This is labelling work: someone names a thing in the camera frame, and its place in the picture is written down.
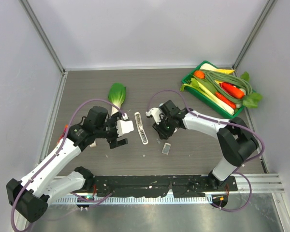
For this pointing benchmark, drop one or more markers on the staples tray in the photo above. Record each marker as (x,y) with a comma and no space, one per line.
(166,148)

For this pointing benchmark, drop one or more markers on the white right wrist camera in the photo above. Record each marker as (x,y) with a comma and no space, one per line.
(155,114)

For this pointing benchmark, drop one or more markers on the white stapler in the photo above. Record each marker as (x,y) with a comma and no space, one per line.
(140,128)

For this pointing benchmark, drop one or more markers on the colourful snack packet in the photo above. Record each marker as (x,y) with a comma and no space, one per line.
(63,133)

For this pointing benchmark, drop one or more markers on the red chili pepper toy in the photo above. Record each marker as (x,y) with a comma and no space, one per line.
(225,100)

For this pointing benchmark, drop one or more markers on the perforated cable duct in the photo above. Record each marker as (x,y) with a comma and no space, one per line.
(168,199)

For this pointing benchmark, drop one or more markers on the green long beans bundle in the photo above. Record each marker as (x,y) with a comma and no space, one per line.
(216,78)

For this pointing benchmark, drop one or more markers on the green bok choy toy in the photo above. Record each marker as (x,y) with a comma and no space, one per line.
(116,96)

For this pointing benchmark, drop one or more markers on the pale green leek toy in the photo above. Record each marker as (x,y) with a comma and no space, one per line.
(208,91)

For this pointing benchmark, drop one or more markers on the orange carrot toy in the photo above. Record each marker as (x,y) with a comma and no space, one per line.
(233,91)

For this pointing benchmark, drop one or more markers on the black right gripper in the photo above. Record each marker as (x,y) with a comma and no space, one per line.
(163,135)

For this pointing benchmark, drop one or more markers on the yellow corn toy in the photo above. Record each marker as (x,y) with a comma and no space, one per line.
(225,71)

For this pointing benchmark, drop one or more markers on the green lettuce leaf toy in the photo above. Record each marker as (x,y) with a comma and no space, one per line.
(251,98)

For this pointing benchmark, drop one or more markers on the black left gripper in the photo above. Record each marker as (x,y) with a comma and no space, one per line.
(112,120)

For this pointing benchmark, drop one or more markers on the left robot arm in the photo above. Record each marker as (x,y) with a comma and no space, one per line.
(32,194)

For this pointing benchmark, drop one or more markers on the green plastic tray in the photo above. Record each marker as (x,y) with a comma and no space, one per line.
(186,80)

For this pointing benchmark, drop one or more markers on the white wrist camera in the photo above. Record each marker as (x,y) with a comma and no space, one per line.
(124,126)
(155,114)

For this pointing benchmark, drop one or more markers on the white radish toy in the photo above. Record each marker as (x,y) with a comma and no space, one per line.
(209,67)

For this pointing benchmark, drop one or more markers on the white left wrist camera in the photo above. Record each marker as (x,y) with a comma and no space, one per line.
(124,126)

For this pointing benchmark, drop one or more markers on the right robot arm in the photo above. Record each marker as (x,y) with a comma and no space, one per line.
(236,142)

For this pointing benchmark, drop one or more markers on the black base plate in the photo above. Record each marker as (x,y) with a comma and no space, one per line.
(154,186)

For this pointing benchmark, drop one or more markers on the orange pumpkin toy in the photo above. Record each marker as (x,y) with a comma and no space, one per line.
(199,74)

